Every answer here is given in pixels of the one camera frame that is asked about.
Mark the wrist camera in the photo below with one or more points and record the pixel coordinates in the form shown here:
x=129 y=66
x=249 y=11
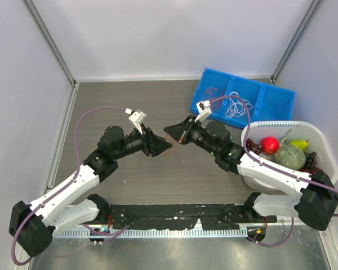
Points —
x=204 y=109
x=136 y=118

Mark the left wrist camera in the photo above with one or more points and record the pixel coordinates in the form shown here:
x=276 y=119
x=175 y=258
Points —
x=136 y=118

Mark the red apple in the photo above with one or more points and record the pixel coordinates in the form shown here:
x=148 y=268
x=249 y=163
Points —
x=269 y=145

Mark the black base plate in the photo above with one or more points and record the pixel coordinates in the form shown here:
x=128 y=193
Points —
x=182 y=216

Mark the blue three-compartment bin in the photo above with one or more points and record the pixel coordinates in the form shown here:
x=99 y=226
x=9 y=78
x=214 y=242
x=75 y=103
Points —
x=264 y=101

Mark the red grapes bunch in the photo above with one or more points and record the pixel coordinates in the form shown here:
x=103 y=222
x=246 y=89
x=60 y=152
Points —
x=254 y=147

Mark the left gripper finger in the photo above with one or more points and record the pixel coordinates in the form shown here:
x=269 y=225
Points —
x=161 y=151
x=158 y=142

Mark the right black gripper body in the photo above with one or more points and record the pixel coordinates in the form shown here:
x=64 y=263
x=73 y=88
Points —
x=192 y=120

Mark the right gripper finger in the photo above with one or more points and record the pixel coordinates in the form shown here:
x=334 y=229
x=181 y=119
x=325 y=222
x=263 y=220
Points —
x=177 y=136
x=177 y=127

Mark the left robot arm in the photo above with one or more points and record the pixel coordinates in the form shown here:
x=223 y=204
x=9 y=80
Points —
x=33 y=226

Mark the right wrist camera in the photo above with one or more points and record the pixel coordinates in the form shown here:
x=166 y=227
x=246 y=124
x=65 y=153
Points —
x=204 y=109

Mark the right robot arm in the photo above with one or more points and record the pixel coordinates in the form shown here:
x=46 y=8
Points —
x=308 y=197

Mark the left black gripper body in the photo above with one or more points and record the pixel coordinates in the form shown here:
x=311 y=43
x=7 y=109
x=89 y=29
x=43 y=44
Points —
x=146 y=146

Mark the slotted cable duct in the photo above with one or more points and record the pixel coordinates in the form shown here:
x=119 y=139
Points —
x=196 y=232

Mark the cantaloupe melon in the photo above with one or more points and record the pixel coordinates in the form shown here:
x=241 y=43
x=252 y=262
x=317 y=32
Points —
x=290 y=156

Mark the dark grapes bunch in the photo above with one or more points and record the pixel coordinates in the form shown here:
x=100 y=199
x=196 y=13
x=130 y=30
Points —
x=310 y=165

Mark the green pear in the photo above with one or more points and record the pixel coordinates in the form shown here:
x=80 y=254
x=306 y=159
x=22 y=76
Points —
x=300 y=143

